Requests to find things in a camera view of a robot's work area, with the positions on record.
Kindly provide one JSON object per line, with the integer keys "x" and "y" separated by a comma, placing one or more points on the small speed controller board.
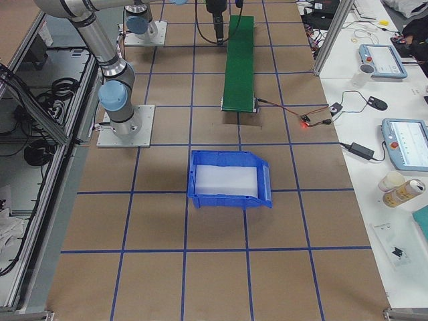
{"x": 305, "y": 119}

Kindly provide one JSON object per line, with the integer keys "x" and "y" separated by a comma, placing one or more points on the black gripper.
{"x": 214, "y": 7}

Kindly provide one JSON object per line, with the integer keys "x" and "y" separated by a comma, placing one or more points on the upper teach pendant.
{"x": 385, "y": 60}

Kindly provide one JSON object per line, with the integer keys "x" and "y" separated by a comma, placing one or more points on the green conveyor belt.
{"x": 238, "y": 92}

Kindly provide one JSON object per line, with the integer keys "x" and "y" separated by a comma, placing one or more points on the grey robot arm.
{"x": 138, "y": 18}
{"x": 115, "y": 94}

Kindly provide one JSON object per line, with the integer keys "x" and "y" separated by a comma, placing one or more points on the white mug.
{"x": 363, "y": 75}

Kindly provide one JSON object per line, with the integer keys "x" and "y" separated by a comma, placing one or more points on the aluminium frame post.
{"x": 335, "y": 28}

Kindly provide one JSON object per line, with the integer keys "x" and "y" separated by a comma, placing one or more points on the teach pendant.
{"x": 385, "y": 60}
{"x": 406, "y": 143}

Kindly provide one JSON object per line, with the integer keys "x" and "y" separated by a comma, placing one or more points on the black computer mouse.
{"x": 377, "y": 103}

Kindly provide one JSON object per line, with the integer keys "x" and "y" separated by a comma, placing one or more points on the blue plastic bin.
{"x": 220, "y": 178}

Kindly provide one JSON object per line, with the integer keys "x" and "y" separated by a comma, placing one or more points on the lower teach pendant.
{"x": 406, "y": 143}

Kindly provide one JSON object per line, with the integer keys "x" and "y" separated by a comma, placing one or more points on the black power adapter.
{"x": 361, "y": 151}

